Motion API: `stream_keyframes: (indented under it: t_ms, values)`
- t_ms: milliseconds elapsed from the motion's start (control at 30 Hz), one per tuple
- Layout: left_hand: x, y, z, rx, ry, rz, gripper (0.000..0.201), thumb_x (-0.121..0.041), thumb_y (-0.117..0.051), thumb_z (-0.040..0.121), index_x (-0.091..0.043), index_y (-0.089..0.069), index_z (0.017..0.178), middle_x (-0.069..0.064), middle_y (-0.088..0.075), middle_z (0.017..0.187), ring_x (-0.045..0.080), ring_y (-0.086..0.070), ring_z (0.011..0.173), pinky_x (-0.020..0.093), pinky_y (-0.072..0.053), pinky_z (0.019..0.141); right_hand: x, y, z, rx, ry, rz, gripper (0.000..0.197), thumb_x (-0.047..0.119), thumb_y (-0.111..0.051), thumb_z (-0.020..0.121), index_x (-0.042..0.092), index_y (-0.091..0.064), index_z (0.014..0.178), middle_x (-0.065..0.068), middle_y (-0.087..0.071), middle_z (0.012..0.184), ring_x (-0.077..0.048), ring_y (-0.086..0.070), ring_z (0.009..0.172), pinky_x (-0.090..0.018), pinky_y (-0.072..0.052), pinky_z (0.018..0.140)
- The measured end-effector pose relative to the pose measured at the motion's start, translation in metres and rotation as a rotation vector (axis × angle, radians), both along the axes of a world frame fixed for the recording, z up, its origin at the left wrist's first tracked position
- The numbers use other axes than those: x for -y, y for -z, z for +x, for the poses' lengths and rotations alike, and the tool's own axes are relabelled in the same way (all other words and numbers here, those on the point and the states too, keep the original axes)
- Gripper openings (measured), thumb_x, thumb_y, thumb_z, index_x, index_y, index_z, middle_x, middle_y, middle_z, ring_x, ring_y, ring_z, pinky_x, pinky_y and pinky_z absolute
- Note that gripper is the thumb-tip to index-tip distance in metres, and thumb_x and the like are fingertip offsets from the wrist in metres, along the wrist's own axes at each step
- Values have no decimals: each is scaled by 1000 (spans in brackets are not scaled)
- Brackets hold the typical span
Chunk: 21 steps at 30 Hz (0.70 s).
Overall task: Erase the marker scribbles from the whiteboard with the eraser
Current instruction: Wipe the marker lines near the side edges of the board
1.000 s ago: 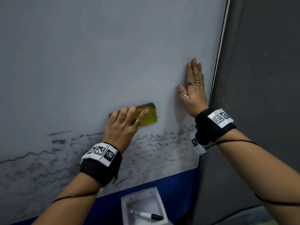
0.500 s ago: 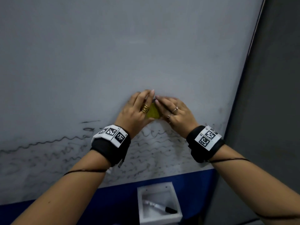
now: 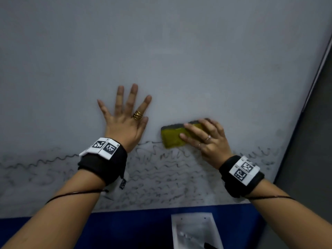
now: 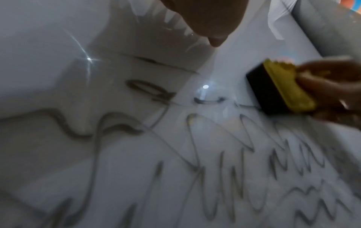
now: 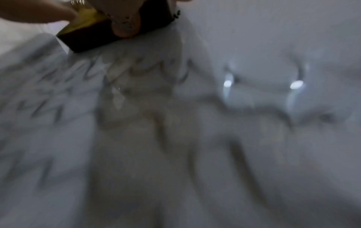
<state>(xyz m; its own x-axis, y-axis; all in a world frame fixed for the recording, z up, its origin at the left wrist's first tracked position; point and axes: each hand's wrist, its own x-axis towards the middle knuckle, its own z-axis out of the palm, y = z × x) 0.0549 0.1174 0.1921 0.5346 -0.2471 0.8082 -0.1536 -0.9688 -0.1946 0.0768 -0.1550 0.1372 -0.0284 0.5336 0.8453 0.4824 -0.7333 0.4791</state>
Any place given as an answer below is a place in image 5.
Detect ornate silver thumb ring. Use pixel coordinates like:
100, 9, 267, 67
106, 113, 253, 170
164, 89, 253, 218
112, 13, 134, 32

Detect person's left hand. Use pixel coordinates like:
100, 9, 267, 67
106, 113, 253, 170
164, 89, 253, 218
0, 0, 79, 24

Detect yellow and black whiteboard eraser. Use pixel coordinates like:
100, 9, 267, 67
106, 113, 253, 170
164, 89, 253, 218
55, 0, 182, 54

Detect person's right hand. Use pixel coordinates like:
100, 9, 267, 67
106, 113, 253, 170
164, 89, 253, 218
90, 0, 148, 38

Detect large scribbled whiteboard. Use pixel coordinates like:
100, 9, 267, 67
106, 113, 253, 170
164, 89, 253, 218
0, 0, 361, 228

